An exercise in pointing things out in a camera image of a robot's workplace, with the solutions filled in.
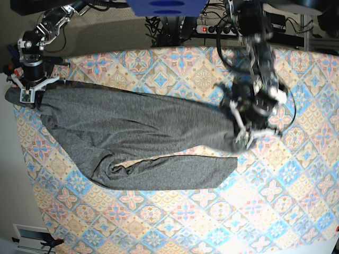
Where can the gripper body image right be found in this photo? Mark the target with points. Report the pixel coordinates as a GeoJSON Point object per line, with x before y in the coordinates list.
{"type": "Point", "coordinates": [250, 117]}

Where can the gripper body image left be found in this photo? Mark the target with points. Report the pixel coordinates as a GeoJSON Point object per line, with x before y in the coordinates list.
{"type": "Point", "coordinates": [32, 80]}

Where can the patterned tile tablecloth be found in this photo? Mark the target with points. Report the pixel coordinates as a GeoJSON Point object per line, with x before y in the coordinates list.
{"type": "Point", "coordinates": [283, 194]}

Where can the black clamp bottom left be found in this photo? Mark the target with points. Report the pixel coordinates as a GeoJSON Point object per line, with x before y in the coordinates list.
{"type": "Point", "coordinates": [50, 243]}

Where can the grey t-shirt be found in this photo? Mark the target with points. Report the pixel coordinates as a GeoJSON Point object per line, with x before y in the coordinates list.
{"type": "Point", "coordinates": [123, 140]}

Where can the red black clamp left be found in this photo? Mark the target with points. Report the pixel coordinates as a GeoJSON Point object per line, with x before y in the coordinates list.
{"type": "Point", "coordinates": [9, 70]}

